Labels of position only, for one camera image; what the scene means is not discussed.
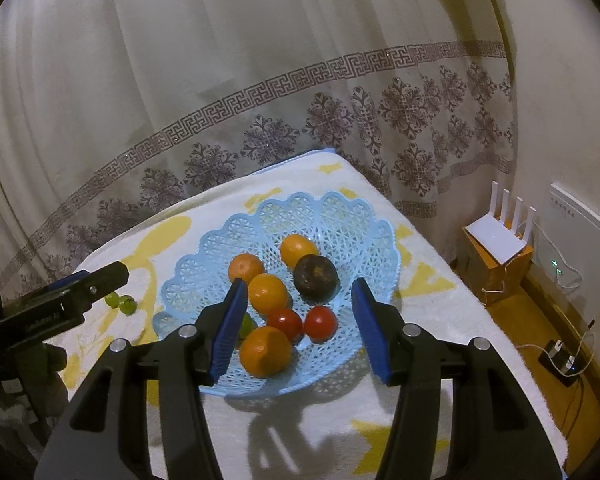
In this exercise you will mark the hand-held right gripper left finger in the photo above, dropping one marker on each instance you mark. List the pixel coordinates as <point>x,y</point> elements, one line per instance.
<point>227,332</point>

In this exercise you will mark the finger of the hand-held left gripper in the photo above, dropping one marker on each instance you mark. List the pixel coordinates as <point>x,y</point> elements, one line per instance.
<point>102,284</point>
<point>65,281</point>

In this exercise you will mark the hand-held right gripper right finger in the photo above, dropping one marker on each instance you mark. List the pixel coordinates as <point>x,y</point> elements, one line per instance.
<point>372,332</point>

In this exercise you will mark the green tomato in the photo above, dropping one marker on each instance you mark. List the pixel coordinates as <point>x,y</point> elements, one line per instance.
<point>246,326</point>
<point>112,300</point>
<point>128,305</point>

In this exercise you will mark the round orange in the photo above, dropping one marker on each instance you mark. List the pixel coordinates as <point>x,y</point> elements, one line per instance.
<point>247,266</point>
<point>265,352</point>

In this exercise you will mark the red tomato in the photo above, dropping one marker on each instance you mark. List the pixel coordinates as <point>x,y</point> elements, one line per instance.
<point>286,323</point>
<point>320,322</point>

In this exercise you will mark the yellow-orange oval tomato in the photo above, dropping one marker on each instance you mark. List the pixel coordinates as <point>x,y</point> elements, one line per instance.
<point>268,294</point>

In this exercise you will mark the light blue plastic basket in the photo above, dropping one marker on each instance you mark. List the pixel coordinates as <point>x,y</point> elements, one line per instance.
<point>330,225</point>

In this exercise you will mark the white yellow printed blanket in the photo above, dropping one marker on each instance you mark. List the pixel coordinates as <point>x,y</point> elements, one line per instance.
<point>430,310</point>

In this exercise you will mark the dark brown round fruit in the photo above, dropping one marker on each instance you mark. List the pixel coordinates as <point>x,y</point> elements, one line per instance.
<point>316,275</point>

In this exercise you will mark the small orange tomato in basket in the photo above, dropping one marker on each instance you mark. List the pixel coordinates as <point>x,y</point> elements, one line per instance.
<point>300,250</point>

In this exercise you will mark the orange cardboard box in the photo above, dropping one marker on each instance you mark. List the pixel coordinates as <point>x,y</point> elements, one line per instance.
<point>500,282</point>

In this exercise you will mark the white router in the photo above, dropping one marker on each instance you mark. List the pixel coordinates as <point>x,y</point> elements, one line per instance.
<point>495,240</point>

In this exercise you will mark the black power strip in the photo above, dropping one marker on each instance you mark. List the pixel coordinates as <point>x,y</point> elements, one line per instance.
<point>555,360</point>

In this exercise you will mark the beige patterned curtain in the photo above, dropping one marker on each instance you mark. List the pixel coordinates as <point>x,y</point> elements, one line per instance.
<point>180,60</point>

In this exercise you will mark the white wall-mounted device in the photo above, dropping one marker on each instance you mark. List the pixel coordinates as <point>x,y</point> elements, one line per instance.
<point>580,240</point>

